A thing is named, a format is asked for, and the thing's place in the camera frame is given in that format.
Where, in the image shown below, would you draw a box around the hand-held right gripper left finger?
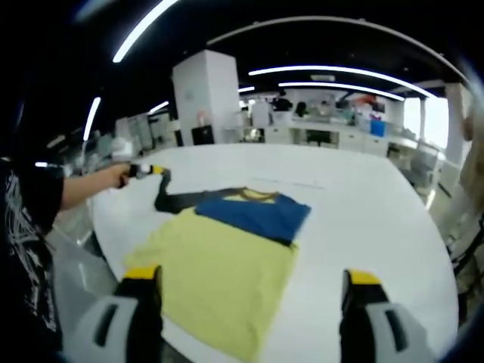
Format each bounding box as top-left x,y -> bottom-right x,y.
71,265 -> 164,363

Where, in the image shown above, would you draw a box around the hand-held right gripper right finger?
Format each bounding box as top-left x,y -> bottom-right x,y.
339,268 -> 432,363

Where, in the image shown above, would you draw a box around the yellow garment with blue and grey sleeves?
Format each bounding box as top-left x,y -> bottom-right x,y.
124,168 -> 313,360

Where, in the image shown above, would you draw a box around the person's left hand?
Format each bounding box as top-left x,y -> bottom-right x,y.
101,164 -> 132,190

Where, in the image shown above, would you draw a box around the white storage racks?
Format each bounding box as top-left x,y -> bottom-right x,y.
115,113 -> 178,152

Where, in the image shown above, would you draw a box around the straight ceiling light strip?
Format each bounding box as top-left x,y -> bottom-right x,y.
82,97 -> 102,141
112,0 -> 178,64

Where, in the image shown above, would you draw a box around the black box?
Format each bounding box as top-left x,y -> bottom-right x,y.
191,126 -> 216,146

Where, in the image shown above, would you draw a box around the white pillar with black box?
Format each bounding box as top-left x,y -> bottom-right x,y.
172,50 -> 241,147

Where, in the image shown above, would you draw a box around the person's black printed t-shirt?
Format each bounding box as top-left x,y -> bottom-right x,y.
0,158 -> 65,352

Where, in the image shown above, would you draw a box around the white counter with cabinets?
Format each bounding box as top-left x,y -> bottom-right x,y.
241,126 -> 420,156

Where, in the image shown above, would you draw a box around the short curved ceiling light strip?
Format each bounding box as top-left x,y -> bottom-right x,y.
278,81 -> 405,102

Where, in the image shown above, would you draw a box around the long curved ceiling light strip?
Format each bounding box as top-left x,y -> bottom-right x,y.
248,64 -> 436,99

